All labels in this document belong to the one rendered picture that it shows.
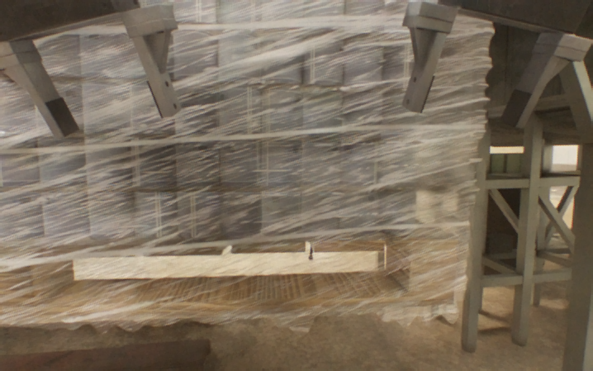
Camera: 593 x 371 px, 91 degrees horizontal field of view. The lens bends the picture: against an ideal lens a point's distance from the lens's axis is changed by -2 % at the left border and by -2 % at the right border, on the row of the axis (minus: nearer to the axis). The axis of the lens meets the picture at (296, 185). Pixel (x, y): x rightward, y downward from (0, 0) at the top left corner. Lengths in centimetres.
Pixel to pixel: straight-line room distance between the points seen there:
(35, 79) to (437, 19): 42
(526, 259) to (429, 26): 104
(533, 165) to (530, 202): 12
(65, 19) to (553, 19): 46
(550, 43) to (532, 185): 84
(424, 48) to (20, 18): 39
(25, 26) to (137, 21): 10
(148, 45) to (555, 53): 42
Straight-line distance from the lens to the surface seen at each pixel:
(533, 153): 123
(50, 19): 38
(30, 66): 43
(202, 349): 107
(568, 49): 44
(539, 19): 40
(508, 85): 102
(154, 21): 34
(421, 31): 35
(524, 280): 131
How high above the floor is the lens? 69
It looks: 6 degrees down
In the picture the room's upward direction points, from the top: 1 degrees counter-clockwise
